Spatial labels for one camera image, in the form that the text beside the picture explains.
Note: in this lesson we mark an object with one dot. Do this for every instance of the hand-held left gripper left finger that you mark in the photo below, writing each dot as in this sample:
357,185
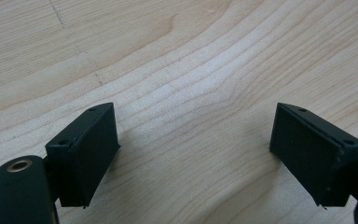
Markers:
84,155

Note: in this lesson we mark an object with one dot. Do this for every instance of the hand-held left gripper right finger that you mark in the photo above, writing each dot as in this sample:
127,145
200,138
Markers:
310,152

